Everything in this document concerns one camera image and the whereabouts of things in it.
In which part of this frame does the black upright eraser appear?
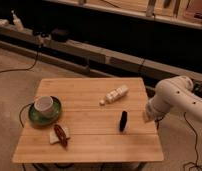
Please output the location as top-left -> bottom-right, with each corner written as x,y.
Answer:
119,111 -> 128,132

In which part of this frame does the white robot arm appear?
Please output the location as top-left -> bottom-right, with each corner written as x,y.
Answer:
143,76 -> 202,123

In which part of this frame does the green saucer plate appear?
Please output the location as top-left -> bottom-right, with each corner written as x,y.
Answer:
28,96 -> 62,127

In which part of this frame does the white small bottle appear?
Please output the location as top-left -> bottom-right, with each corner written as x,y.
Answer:
99,85 -> 129,105

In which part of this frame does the white cup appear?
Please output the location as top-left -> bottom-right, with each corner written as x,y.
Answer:
34,96 -> 53,117

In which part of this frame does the brown hair clip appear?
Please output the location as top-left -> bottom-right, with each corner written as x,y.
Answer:
54,124 -> 67,147

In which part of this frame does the white bottle on ledge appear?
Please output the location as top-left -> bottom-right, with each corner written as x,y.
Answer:
11,11 -> 24,31

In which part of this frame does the wooden table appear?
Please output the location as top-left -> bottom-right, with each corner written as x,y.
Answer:
12,78 -> 164,163

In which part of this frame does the black power adapter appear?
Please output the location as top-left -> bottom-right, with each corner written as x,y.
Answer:
51,29 -> 70,42

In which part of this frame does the black cable at right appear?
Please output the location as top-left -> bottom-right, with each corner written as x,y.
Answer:
153,111 -> 202,171

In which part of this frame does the black floor cable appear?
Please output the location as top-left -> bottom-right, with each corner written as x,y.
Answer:
0,44 -> 42,76

